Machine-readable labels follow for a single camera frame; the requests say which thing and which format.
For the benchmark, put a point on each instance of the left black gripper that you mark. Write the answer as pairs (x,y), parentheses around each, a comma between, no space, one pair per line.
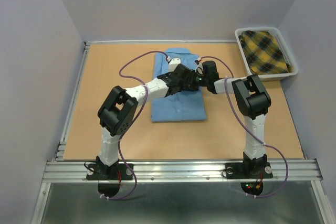
(181,87)

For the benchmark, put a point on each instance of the light blue long sleeve shirt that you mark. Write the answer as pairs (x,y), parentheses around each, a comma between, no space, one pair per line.
(182,106)

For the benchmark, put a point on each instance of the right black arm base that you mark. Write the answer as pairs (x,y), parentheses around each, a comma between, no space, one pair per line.
(242,170)

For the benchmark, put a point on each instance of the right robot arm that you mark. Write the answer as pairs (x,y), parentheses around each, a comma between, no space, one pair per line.
(253,102)

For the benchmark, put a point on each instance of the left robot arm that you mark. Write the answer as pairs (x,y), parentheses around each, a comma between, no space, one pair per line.
(117,112)

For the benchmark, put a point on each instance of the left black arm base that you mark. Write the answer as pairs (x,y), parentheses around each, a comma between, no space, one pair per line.
(123,171)

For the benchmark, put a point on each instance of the yellow plaid shirt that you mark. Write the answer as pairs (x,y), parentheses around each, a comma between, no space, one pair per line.
(262,53)

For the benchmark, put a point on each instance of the white plastic basket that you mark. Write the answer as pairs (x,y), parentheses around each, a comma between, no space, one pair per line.
(289,58)

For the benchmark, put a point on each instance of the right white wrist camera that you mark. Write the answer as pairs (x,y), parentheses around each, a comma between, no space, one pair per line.
(199,66)

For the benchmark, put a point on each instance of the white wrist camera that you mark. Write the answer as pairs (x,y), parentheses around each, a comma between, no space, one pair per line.
(199,66)
(173,63)

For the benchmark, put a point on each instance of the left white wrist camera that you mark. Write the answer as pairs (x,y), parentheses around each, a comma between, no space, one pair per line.
(173,63)

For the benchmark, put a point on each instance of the aluminium mounting rail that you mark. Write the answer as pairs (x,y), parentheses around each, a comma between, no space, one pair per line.
(177,171)

